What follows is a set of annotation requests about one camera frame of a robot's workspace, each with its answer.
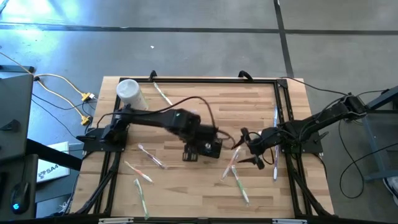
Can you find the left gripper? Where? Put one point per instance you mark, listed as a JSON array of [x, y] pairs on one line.
[[202, 130]]

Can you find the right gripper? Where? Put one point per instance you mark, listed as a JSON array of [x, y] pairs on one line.
[[264, 141]]

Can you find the purple toothbrush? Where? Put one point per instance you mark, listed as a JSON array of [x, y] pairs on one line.
[[152, 156], [275, 165]]

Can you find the green white toothbrush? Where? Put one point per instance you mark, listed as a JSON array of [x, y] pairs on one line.
[[162, 93]]

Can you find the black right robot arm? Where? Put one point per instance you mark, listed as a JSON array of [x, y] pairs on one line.
[[326, 115]]

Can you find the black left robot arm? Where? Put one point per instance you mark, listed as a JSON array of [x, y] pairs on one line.
[[149, 116]]

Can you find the teal mouthwash bottle white cap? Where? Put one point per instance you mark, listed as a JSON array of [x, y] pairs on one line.
[[207, 145]]

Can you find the white wipes canister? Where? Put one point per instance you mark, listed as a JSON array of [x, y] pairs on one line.
[[129, 90]]

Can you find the blue metal stand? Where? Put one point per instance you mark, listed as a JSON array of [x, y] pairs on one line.
[[382, 98]]

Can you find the person's shoe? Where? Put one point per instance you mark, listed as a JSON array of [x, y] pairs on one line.
[[392, 189]]

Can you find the white printed box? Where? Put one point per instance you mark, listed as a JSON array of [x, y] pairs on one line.
[[51, 168]]

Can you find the black desk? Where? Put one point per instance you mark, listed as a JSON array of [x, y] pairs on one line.
[[14, 115]]

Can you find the black computer mouse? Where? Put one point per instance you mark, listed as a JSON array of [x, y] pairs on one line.
[[20, 196]]

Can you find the black aluminium table frame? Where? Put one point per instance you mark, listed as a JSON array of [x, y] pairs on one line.
[[199, 80]]

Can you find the silver aluminium bracket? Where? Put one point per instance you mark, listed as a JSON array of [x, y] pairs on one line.
[[289, 221], [116, 220]]

